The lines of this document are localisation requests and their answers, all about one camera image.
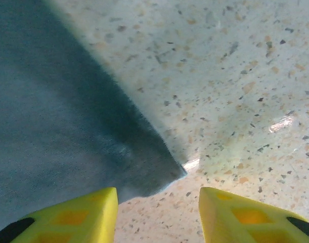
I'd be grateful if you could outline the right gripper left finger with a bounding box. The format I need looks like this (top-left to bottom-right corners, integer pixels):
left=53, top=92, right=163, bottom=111
left=0, top=186, right=119, bottom=243

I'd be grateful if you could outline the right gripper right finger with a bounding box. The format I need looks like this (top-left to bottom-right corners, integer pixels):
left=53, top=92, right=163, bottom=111
left=198, top=186, right=309, bottom=243

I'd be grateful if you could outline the grey t-shirt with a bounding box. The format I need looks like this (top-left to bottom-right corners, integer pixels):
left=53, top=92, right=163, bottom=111
left=0, top=0, right=188, bottom=230

